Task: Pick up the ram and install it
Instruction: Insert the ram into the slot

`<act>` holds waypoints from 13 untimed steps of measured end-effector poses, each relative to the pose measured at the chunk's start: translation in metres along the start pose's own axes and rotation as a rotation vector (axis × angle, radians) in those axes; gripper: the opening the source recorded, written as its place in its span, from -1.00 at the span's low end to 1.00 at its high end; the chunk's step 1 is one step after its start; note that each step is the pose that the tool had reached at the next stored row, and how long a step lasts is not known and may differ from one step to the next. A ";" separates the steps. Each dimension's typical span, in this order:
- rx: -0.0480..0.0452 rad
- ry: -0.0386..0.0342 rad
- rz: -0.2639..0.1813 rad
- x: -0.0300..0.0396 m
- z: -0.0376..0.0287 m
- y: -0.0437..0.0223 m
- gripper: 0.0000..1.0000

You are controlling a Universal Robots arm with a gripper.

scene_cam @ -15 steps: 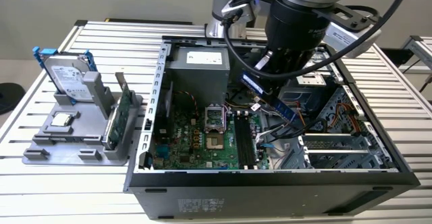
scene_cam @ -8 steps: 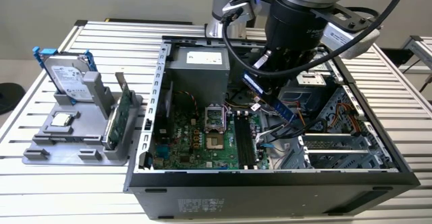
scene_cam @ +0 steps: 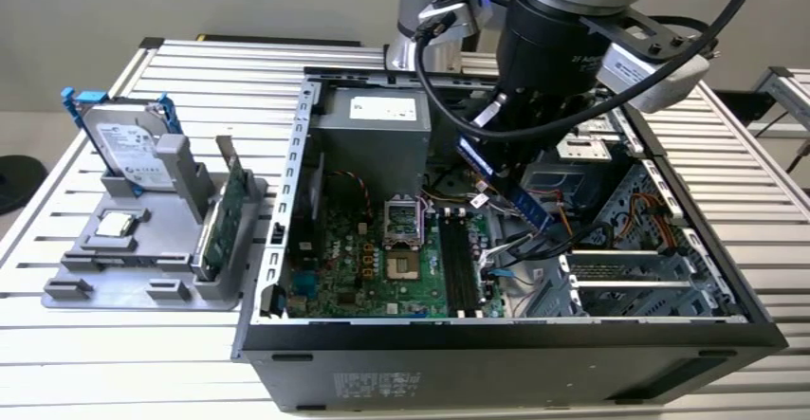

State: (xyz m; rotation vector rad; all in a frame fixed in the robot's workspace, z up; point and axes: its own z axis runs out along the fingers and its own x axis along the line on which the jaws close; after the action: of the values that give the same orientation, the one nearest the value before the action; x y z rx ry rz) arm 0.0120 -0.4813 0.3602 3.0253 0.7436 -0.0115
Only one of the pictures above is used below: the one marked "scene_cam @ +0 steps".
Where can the blue RAM stick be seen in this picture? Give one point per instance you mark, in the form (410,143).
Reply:
(532,206)

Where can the black RAM slot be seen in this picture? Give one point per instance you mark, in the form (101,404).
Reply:
(458,263)
(450,263)
(465,263)

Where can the grey metal drive cage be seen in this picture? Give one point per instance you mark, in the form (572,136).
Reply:
(583,150)

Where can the grey power supply unit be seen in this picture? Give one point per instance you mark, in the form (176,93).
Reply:
(374,154)

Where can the aluminium side table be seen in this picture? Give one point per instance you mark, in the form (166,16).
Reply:
(785,83)

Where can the CPU socket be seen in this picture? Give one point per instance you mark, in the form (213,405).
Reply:
(404,266)

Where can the perforated metal disk bay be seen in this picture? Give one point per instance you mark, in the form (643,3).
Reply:
(633,285)

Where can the green motherboard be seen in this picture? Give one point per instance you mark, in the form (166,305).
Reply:
(354,259)

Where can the green graphics card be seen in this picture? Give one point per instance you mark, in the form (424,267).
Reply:
(232,202)

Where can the blue port connector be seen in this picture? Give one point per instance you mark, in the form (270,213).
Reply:
(305,283)

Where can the black open PC case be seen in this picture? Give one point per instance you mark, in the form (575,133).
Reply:
(506,377)

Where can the hard disk with blue carrier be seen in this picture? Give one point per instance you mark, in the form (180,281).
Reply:
(123,140)

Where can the grey parts rack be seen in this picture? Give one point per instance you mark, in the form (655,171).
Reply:
(158,230)

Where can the silver CPU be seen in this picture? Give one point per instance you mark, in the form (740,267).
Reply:
(115,224)

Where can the black round object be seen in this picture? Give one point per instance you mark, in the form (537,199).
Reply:
(17,185)

